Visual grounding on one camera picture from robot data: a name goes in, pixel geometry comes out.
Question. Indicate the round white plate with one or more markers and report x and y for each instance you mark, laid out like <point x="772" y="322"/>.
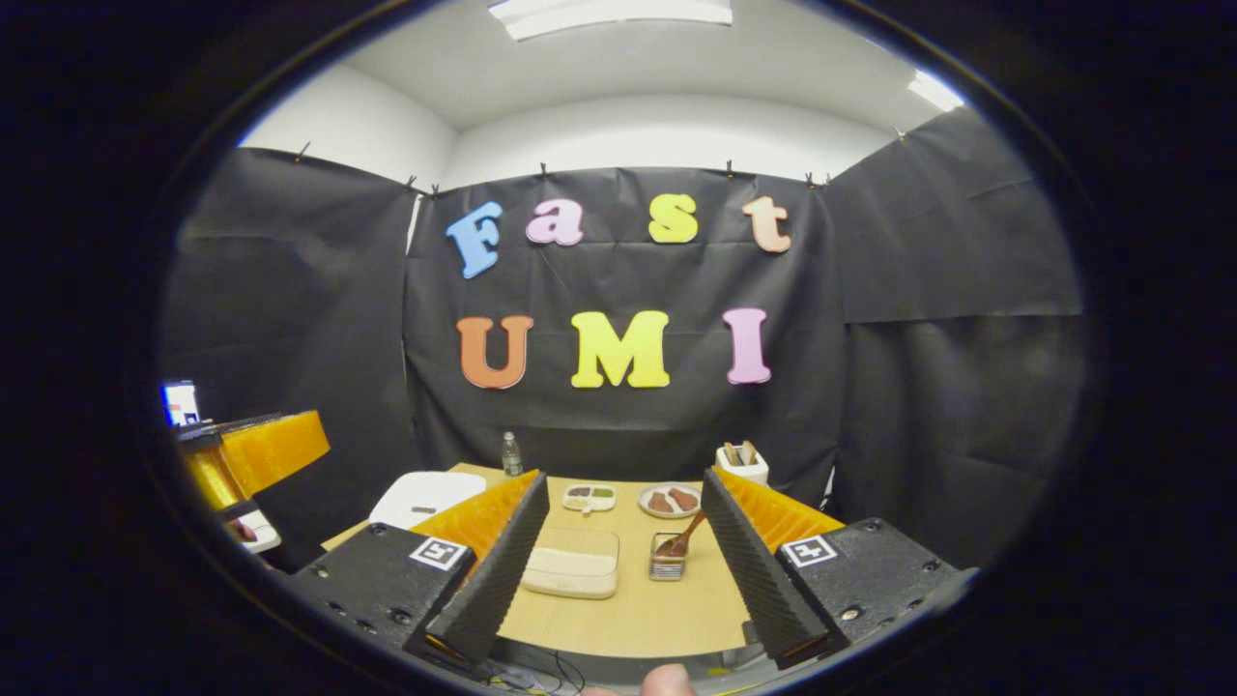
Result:
<point x="646" y="513"/>

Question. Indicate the white toaster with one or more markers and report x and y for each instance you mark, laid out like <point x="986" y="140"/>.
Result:
<point x="744" y="474"/>

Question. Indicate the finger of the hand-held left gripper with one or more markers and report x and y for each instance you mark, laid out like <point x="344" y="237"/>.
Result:
<point x="275" y="449"/>
<point x="213" y="480"/>

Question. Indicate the computer monitor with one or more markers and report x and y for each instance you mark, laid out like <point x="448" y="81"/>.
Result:
<point x="181" y="403"/>

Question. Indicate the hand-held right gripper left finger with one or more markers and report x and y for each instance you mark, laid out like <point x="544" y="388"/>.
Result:
<point x="503" y="570"/>

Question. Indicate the clear plastic water bottle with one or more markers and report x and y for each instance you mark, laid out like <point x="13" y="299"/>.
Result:
<point x="511" y="456"/>

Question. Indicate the white rice cooker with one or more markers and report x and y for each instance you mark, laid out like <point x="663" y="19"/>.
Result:
<point x="425" y="491"/>

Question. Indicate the white divided sauce dish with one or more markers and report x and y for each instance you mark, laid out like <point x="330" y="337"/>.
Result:
<point x="589" y="507"/>

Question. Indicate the brown wooden spoon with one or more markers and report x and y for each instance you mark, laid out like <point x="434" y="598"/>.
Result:
<point x="688" y="530"/>

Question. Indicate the small ceiling light panel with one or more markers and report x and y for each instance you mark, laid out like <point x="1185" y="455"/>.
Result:
<point x="935" y="90"/>

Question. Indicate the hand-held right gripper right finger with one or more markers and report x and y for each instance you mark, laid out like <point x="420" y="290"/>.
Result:
<point x="749" y="570"/>

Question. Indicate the black backdrop cloth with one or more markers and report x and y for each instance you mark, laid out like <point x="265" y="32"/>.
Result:
<point x="918" y="387"/>

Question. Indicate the long ceiling light panel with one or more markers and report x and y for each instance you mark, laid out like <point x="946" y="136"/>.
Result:
<point x="609" y="14"/>

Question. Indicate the clear box of rice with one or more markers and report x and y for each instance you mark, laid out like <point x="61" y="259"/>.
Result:
<point x="570" y="565"/>

